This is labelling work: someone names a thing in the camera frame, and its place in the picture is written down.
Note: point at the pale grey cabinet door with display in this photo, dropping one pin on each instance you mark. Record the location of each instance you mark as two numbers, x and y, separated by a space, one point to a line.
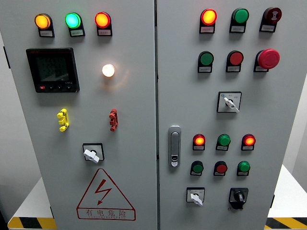
134 107

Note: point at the silver door lock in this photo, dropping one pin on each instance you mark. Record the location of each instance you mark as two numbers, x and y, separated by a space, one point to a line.
174 143

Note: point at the small red lit lamp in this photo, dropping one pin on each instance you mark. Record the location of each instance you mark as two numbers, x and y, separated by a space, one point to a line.
249 140
199 140

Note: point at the small label plate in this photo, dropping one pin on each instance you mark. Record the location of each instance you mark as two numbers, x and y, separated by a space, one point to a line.
237 28
195 174
247 148
77 32
198 148
260 69
104 32
221 148
207 29
204 69
46 33
218 174
233 69
242 174
267 28

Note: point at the white lit lamp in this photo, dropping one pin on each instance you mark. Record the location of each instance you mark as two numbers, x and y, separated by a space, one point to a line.
108 70

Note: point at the small green push button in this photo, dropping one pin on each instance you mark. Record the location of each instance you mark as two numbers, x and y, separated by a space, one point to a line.
197 168

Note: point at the small green lamp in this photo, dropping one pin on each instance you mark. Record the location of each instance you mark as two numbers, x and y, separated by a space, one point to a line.
224 140
244 166

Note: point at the large green push button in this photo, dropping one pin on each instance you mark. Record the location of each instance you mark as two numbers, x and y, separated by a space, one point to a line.
206 58

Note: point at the small red push button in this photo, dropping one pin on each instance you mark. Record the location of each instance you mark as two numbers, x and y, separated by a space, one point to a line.
221 168

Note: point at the red warning triangle sign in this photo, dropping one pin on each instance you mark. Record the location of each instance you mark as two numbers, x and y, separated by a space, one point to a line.
103 189

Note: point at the large red push button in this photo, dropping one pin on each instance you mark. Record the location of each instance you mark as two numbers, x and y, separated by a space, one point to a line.
236 58

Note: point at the large red lit lamp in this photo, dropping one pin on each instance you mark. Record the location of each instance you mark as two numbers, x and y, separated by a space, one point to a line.
102 20
208 17

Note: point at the black display meter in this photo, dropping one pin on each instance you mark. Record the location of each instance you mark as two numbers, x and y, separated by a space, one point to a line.
52 69

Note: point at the large green lit lamp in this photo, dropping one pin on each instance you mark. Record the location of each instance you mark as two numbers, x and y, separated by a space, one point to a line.
73 20

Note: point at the large red stop button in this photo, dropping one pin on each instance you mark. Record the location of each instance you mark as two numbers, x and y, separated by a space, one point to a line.
268 58

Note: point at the large green unlit lamp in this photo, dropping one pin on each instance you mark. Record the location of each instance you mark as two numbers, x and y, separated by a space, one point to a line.
240 15

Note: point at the black door hinge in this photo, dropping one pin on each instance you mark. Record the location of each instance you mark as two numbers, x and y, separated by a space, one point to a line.
6 57
272 201
51 212

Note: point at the large yellow lit lamp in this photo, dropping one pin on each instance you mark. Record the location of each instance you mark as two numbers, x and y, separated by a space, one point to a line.
42 21

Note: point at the dark red buzzer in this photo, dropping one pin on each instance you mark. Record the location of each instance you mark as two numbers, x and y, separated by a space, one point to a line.
273 14

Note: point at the black yellow striped tape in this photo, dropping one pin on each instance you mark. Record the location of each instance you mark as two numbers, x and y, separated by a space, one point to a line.
287 223
31 223

